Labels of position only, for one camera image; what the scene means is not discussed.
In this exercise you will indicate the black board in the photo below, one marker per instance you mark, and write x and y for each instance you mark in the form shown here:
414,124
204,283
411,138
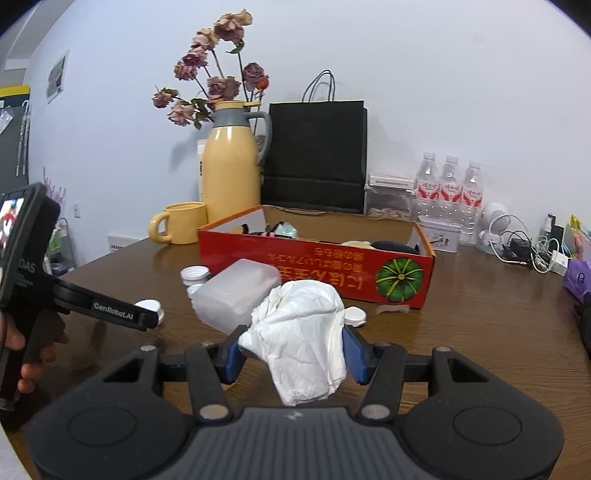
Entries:
11,138

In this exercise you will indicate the clear plastic piece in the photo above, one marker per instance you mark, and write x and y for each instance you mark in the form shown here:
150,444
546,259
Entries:
392,310

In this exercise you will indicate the translucent plastic box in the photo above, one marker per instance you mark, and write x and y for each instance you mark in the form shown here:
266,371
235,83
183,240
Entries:
231,295

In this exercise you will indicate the yellow mug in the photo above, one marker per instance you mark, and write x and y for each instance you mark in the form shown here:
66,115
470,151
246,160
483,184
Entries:
184,224

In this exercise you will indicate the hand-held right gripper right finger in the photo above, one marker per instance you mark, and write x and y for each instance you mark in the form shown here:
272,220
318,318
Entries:
358,364

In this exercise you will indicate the white tissue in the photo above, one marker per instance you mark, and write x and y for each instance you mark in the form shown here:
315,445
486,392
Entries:
300,332

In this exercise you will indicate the black adapter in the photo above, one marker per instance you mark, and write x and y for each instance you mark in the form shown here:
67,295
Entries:
549,226

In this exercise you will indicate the clear container of seeds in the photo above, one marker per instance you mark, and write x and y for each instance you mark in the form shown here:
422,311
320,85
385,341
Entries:
388,203

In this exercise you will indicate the wall socket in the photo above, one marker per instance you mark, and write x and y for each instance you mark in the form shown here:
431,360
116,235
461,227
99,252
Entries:
77,210

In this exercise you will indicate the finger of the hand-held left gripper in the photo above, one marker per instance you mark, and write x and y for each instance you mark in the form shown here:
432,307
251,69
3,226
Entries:
111,308

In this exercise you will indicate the white flat box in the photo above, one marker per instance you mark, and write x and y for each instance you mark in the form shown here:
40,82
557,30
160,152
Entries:
390,180

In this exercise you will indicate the yellow thermos jug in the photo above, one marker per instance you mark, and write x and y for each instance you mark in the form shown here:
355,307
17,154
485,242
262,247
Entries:
228,170

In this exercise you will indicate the ribbed white cap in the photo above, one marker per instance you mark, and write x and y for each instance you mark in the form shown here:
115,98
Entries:
196,273

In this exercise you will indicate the person's left hand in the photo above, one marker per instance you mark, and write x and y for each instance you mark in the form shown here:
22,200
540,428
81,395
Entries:
30,376

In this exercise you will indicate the black paper bag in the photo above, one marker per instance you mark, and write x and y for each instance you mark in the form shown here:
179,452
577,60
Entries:
314,152

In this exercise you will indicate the yellow green packet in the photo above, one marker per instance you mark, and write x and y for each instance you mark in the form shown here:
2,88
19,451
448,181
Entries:
579,233

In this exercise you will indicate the iridescent plastic bag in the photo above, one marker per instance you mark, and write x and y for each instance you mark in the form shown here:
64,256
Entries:
284,229

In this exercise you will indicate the white desk fan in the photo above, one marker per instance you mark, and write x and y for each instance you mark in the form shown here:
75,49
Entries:
494,217

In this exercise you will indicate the cream soft item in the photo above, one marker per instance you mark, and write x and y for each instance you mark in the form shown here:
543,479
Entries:
358,243

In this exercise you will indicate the purple soft item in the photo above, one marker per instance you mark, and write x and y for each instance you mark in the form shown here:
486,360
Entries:
579,277

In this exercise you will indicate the white round charging disc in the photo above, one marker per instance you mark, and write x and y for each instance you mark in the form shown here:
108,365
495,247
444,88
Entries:
354,315

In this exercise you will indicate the red label water bottle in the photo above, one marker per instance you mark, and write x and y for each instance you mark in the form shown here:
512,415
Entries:
472,194
427,184
450,189

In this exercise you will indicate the red cardboard box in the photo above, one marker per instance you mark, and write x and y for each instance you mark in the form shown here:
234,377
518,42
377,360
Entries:
323,265

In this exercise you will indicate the white charger plug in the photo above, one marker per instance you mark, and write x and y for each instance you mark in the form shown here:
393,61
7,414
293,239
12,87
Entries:
559,264

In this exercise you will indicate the white printed tin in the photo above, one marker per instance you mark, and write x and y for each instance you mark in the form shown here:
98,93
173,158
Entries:
438,237

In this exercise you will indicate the wall poster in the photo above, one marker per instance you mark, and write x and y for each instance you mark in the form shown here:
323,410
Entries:
57,76

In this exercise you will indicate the pink wall sticker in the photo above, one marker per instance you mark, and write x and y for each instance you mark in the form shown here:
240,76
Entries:
53,189

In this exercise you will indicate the white bottle cap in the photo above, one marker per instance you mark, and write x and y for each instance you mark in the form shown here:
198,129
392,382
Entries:
196,290
150,304

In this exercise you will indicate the dried flower bouquet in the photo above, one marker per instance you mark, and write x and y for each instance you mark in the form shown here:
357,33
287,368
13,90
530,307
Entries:
221,85

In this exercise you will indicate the black folded umbrella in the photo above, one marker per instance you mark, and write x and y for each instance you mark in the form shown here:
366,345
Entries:
585,323

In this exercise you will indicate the dark fabric item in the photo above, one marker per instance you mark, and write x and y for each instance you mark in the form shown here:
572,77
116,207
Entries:
395,246

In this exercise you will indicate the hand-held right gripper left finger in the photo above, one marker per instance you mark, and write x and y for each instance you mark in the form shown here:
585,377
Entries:
229,364

